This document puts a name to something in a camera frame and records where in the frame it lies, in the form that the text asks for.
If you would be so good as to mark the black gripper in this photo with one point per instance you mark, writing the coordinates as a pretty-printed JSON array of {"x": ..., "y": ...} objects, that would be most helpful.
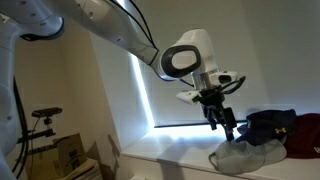
[{"x": 211, "y": 98}]

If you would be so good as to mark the white mesh cap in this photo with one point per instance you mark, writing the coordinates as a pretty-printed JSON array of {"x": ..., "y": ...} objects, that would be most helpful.
[{"x": 246, "y": 156}]

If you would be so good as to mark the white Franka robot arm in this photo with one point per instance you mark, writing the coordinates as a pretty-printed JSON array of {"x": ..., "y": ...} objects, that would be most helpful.
[{"x": 100, "y": 20}]

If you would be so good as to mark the navy cap with yellow brim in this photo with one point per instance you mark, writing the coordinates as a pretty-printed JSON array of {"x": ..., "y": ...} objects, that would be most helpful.
[{"x": 266, "y": 125}]

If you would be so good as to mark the maroon cap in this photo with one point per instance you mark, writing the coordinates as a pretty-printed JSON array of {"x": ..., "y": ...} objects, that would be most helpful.
[{"x": 305, "y": 136}]

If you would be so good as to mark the black blind bottom bar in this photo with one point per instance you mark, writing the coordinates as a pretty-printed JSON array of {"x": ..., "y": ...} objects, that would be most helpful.
[{"x": 186, "y": 124}]

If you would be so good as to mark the white roller blind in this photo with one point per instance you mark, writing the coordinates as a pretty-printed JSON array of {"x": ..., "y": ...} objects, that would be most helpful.
[{"x": 200, "y": 50}]

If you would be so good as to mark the brown cardboard box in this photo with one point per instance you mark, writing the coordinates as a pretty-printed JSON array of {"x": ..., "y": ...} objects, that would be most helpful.
[{"x": 70, "y": 155}]

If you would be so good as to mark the black exterior camera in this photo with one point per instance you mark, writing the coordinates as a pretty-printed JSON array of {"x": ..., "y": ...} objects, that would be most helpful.
[{"x": 46, "y": 112}]

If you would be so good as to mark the black camera stand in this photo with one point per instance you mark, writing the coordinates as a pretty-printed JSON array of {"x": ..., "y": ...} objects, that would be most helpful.
[{"x": 38, "y": 133}]

